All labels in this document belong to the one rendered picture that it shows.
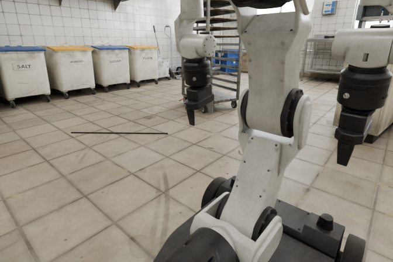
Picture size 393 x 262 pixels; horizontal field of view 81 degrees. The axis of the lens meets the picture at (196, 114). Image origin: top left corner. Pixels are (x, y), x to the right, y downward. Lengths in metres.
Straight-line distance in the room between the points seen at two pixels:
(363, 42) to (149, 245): 1.00
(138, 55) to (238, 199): 3.92
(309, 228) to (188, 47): 0.71
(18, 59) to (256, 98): 3.33
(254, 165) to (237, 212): 0.14
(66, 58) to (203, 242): 3.50
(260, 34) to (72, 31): 4.16
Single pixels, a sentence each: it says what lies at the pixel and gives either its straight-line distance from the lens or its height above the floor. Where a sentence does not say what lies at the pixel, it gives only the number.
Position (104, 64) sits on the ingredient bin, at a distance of 4.11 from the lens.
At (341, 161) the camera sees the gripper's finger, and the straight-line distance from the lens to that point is 0.64.
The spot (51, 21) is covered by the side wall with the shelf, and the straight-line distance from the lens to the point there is 4.51.
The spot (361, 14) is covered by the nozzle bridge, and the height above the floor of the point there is 1.07.
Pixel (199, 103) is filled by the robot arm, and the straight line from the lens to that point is 0.77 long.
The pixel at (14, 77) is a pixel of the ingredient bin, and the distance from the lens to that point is 3.70.
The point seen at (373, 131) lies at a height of 0.11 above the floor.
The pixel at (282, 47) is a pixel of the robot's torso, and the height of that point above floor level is 0.79.
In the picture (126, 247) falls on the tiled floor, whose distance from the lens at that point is 1.13.
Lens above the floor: 0.80
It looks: 17 degrees down
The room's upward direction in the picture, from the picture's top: straight up
